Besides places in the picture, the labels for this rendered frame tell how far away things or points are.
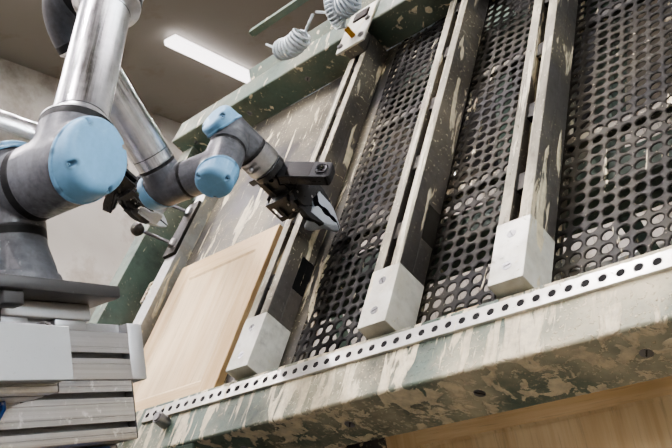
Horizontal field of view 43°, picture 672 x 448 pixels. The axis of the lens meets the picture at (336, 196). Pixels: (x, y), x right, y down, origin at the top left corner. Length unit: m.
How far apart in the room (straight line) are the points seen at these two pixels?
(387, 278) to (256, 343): 0.32
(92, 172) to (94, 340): 0.27
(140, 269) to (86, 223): 4.84
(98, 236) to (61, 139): 6.19
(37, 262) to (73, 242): 5.91
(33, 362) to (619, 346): 0.72
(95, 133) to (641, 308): 0.78
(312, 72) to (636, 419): 1.47
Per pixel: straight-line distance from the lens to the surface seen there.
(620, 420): 1.41
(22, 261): 1.31
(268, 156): 1.71
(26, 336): 1.12
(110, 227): 7.57
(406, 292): 1.46
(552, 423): 1.46
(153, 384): 2.00
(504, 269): 1.28
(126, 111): 1.65
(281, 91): 2.58
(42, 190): 1.29
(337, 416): 1.42
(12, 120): 2.00
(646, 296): 1.14
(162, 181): 1.67
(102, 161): 1.28
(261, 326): 1.66
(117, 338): 1.40
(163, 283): 2.28
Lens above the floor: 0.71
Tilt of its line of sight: 18 degrees up
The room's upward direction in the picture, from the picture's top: 11 degrees counter-clockwise
